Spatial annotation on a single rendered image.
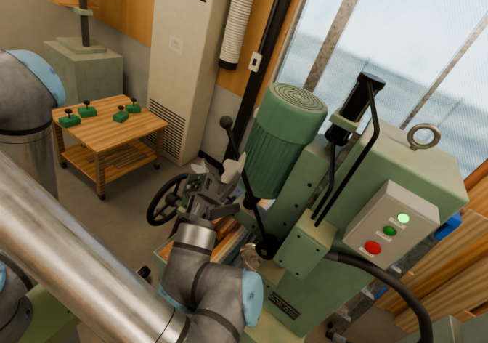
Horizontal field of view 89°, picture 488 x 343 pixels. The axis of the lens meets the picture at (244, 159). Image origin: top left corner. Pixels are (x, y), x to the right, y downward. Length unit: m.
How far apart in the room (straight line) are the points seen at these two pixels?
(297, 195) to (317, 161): 0.12
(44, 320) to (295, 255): 0.87
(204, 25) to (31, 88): 1.56
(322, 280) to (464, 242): 1.37
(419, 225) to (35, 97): 0.74
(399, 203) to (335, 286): 0.36
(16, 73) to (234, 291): 0.53
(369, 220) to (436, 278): 1.74
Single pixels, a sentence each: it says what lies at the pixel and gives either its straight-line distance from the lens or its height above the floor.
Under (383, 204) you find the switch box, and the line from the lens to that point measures 0.55.
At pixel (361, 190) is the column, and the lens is 0.61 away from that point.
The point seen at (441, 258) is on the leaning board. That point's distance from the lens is 2.14.
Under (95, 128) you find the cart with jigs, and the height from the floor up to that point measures 0.53.
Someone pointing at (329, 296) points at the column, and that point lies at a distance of 0.85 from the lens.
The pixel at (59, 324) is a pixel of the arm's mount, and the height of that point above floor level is 0.64.
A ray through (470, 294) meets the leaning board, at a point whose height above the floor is 0.58.
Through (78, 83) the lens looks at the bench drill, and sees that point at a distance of 2.79.
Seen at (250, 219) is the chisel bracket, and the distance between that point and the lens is 0.90.
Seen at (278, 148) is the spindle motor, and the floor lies 1.39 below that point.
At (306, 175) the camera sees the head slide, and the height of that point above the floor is 1.35.
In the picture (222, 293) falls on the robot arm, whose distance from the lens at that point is 0.50.
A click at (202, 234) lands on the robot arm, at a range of 0.57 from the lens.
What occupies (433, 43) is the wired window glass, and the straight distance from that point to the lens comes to 2.00.
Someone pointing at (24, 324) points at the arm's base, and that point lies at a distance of 1.16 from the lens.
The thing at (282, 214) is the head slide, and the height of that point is 1.19.
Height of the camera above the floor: 1.72
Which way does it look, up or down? 35 degrees down
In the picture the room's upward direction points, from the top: 21 degrees clockwise
